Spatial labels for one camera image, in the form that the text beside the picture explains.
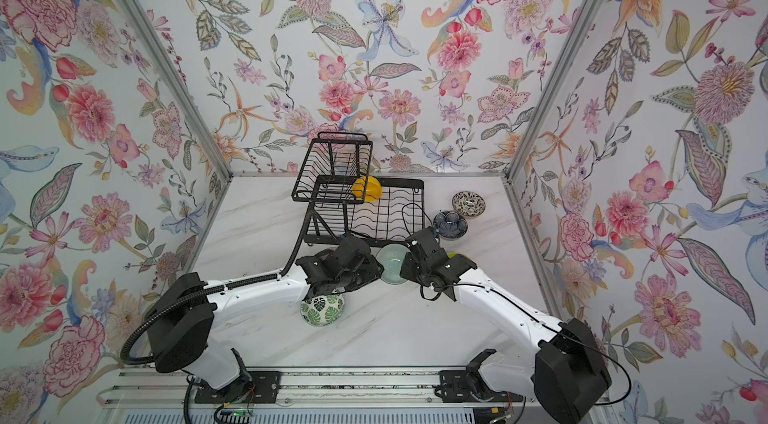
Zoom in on black wire dish rack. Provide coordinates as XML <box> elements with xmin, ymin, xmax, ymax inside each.
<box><xmin>291</xmin><ymin>131</ymin><xmax>428</xmax><ymax>247</ymax></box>

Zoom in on aluminium mounting rail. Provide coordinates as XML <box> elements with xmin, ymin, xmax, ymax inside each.
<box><xmin>98</xmin><ymin>365</ymin><xmax>613</xmax><ymax>410</ymax></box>

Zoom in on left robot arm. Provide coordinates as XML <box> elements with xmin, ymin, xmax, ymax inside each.
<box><xmin>120</xmin><ymin>236</ymin><xmax>383</xmax><ymax>399</ymax></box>

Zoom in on yellow plastic bowl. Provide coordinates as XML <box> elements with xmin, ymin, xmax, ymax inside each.
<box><xmin>351</xmin><ymin>176</ymin><xmax>383</xmax><ymax>203</ymax></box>

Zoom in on dark blue patterned bowl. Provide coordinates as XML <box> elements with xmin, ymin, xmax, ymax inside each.
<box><xmin>432</xmin><ymin>211</ymin><xmax>469</xmax><ymax>240</ymax></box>

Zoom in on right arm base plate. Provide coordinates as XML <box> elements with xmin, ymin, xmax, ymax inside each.
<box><xmin>434</xmin><ymin>369</ymin><xmax>524</xmax><ymax>404</ymax></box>

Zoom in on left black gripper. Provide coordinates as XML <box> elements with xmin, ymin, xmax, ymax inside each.
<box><xmin>337</xmin><ymin>255</ymin><xmax>389</xmax><ymax>293</ymax></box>

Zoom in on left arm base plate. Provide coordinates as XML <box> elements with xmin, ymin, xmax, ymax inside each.
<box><xmin>194</xmin><ymin>371</ymin><xmax>282</xmax><ymax>405</ymax></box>

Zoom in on pale mint green bowl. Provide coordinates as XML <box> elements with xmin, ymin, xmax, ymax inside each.
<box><xmin>376</xmin><ymin>244</ymin><xmax>409</xmax><ymax>285</ymax></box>

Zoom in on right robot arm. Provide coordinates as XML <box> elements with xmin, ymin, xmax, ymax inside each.
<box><xmin>400</xmin><ymin>228</ymin><xmax>612</xmax><ymax>423</ymax></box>

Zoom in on green leaf pattern bowl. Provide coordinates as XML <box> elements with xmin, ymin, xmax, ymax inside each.
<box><xmin>300</xmin><ymin>295</ymin><xmax>346</xmax><ymax>327</ymax></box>

